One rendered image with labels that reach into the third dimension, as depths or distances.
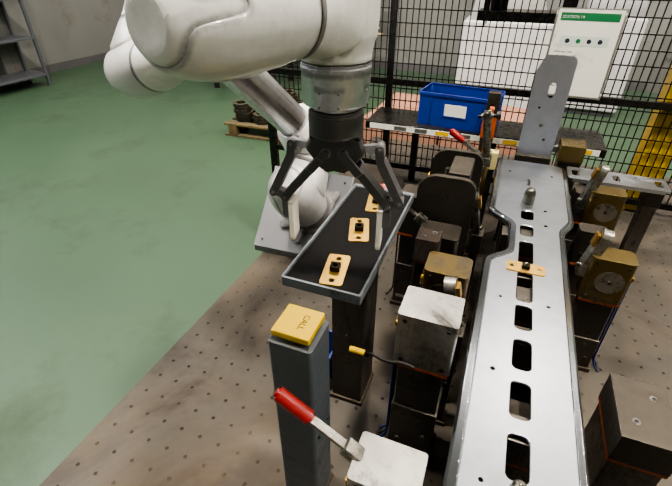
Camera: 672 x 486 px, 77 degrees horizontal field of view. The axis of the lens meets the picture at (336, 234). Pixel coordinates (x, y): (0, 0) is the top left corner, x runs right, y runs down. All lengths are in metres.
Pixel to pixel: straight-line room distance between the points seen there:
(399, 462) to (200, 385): 0.68
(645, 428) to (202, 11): 0.77
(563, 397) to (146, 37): 0.76
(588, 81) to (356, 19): 1.52
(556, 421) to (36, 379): 2.15
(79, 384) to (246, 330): 1.19
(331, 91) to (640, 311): 1.28
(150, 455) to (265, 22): 0.92
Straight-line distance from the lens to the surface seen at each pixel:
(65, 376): 2.39
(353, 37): 0.52
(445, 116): 1.80
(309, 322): 0.63
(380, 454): 0.63
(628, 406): 0.83
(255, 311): 1.34
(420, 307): 0.74
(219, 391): 1.16
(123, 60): 0.95
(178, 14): 0.40
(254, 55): 0.43
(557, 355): 0.89
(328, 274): 0.71
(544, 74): 1.66
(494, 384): 0.81
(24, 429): 2.28
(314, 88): 0.55
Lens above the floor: 1.60
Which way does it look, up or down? 33 degrees down
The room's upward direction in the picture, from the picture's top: straight up
